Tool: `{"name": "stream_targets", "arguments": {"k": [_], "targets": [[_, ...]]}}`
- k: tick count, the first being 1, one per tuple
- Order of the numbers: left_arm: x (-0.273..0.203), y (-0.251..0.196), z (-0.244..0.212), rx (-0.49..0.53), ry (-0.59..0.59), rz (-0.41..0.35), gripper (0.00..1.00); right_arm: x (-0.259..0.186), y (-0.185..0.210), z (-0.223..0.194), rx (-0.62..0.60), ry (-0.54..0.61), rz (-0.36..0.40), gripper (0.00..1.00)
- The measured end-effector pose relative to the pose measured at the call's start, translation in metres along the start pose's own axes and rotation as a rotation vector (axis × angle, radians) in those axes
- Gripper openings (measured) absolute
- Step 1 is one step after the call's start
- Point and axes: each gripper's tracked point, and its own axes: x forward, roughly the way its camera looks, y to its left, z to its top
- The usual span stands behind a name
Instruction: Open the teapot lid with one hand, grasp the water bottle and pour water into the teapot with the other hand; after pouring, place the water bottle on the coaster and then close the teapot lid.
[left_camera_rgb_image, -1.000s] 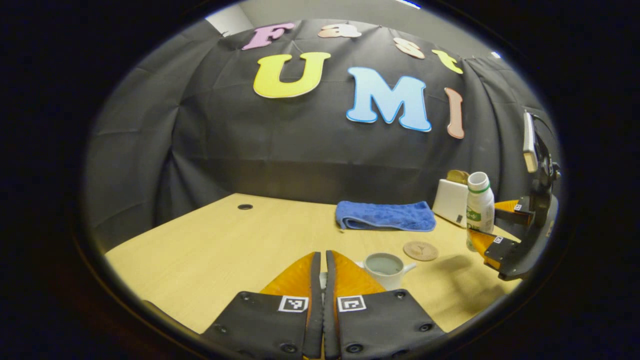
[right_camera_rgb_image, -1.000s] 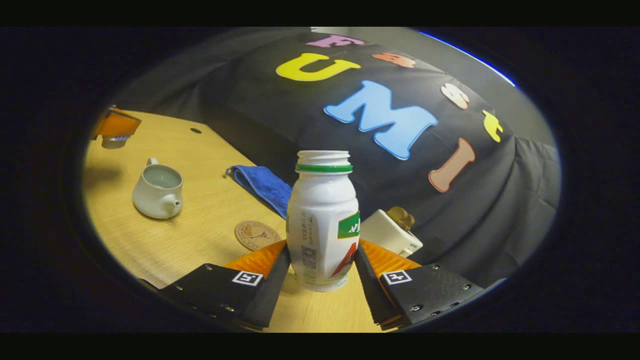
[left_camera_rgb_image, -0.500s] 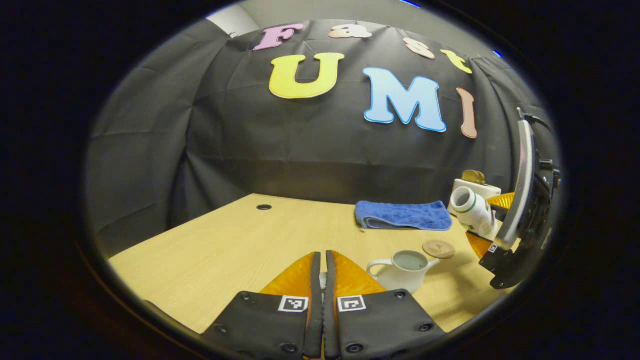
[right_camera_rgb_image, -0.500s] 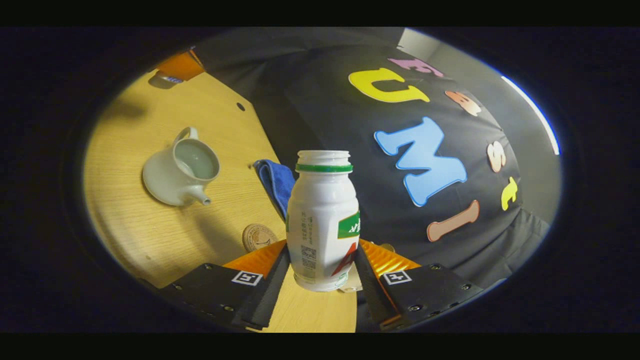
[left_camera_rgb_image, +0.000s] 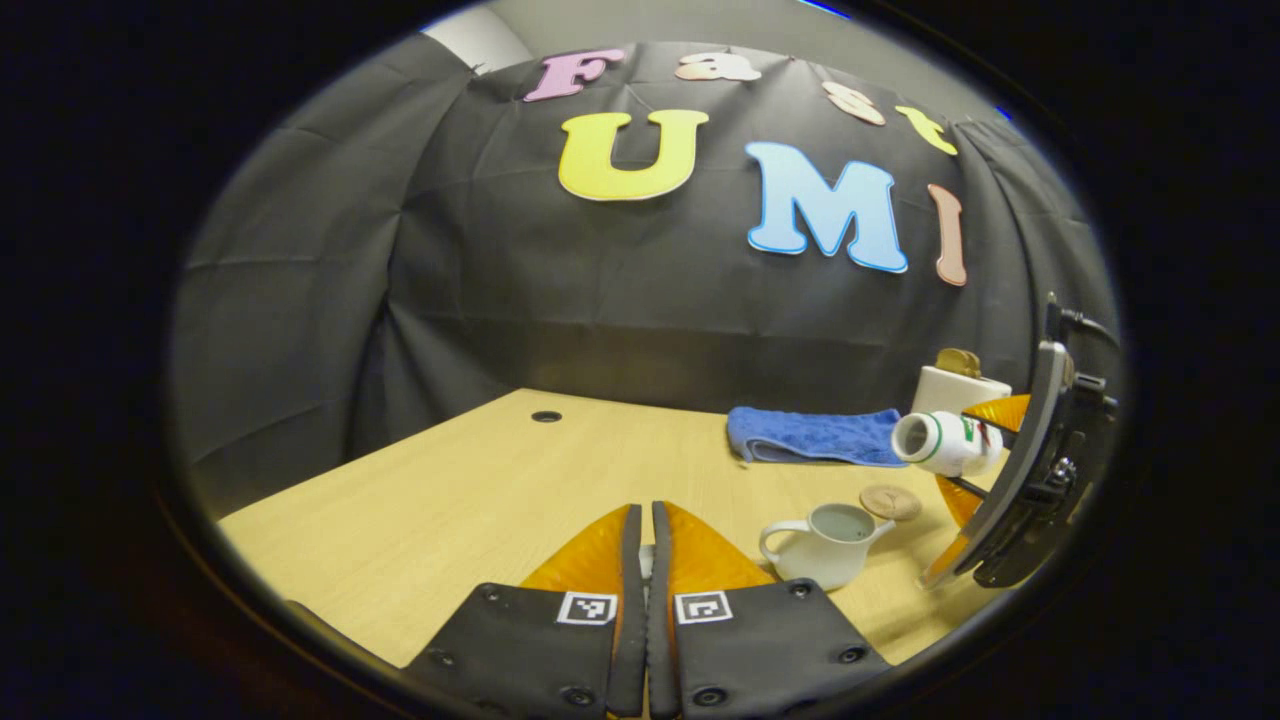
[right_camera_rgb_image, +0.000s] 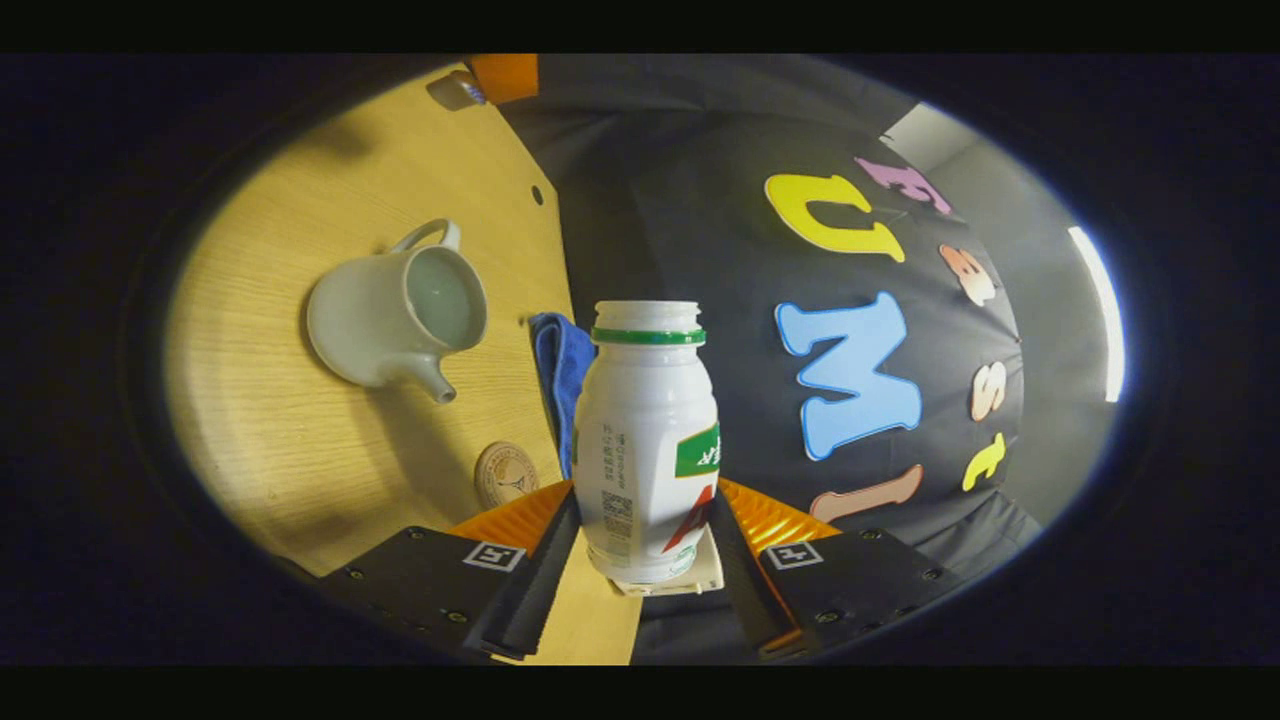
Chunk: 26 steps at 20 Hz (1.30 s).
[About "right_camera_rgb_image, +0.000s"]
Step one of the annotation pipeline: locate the ceiling light panel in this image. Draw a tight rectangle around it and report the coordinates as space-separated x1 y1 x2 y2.
1066 226 1128 403

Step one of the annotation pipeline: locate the round wooden coaster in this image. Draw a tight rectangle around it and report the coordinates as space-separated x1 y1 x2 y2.
474 441 541 511

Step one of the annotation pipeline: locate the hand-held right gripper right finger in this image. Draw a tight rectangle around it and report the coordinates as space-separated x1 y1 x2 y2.
710 478 963 661

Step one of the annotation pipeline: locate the white water bottle green label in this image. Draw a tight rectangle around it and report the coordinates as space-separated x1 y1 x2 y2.
572 300 721 586

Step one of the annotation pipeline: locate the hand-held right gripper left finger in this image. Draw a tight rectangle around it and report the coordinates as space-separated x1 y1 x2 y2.
320 480 583 663

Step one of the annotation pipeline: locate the blue towel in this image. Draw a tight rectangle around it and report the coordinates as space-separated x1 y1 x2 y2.
528 312 598 479

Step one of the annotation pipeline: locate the white ceramic teacup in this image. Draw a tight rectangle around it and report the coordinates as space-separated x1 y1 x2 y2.
306 218 489 405

